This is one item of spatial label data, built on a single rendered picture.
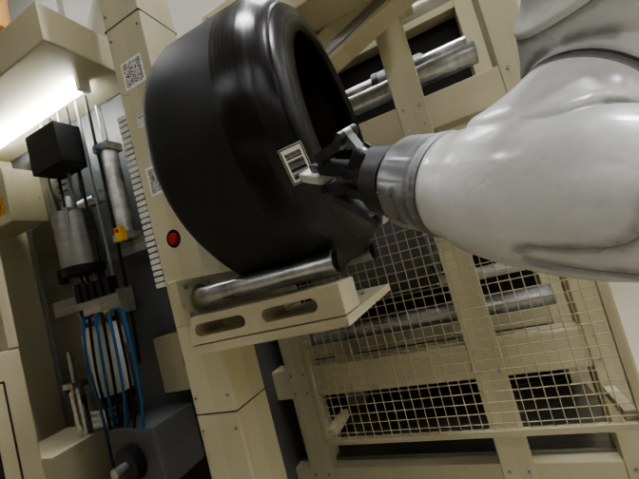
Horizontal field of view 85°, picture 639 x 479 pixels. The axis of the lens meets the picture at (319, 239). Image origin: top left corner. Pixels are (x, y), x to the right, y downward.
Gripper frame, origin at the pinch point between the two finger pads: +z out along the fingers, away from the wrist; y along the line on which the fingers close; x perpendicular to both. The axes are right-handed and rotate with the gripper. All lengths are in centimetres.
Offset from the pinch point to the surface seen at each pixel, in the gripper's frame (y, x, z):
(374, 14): -19, 60, 50
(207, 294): 16.6, -23.8, 25.6
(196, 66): -21.6, -4.0, 17.4
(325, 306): 22.0, -7.8, 3.3
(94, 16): -65, -3, 126
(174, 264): 12, -27, 44
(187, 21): -143, 139, 518
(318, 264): 16.6, -4.2, 7.6
